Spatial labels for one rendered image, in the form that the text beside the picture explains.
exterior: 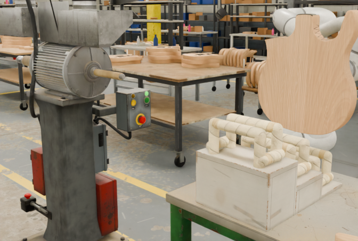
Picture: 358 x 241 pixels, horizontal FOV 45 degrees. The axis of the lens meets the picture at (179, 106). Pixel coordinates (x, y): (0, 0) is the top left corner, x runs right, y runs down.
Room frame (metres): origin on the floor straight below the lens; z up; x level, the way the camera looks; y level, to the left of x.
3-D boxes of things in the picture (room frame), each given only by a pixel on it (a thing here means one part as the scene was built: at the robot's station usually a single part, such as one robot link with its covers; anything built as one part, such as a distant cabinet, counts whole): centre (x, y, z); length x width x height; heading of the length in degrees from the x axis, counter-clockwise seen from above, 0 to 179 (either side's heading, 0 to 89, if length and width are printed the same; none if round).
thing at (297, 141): (1.37, -0.34, 1.12); 0.20 x 0.03 x 0.03; 44
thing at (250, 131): (1.20, -0.16, 1.20); 0.20 x 0.03 x 0.03; 44
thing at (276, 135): (1.20, -0.28, 1.15); 0.03 x 0.03 x 0.09
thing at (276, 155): (1.16, -0.26, 1.12); 0.11 x 0.03 x 0.03; 135
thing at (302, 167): (1.27, -0.37, 1.04); 0.11 x 0.03 x 0.03; 135
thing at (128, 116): (2.24, 0.30, 0.99); 0.24 x 0.21 x 0.26; 45
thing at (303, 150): (1.31, -0.40, 1.07); 0.03 x 0.03 x 0.09
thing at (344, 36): (1.36, -0.52, 1.48); 0.07 x 0.04 x 0.10; 44
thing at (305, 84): (1.45, -0.43, 1.32); 0.35 x 0.04 x 0.40; 44
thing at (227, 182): (1.24, -0.20, 1.02); 0.27 x 0.15 x 0.17; 45
